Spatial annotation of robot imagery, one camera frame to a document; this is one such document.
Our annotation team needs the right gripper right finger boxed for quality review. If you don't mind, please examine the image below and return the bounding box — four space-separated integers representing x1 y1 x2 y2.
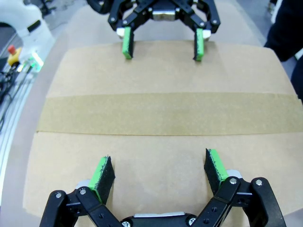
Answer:
194 148 287 227

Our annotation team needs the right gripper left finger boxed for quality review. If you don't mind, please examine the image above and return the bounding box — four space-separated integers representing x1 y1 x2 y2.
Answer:
39 155 124 227

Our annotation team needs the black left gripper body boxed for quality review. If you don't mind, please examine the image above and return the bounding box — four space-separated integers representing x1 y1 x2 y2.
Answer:
123 0 197 22

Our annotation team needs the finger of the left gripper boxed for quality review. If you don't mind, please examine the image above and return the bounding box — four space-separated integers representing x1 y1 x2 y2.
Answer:
176 4 222 61
107 2 152 60

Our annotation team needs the large brown cardboard box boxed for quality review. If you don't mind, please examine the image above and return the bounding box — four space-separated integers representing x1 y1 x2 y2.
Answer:
22 40 303 218

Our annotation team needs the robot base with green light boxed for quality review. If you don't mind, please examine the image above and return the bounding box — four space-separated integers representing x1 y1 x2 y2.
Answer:
18 51 45 72

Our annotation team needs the person in dark coat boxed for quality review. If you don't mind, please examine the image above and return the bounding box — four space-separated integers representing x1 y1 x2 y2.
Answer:
263 0 303 103

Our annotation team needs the yellow red emergency stop button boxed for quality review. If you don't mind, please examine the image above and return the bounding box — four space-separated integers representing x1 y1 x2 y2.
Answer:
7 46 23 66

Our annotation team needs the tangle of black cables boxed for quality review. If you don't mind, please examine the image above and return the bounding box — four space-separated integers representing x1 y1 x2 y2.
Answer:
0 67 32 101

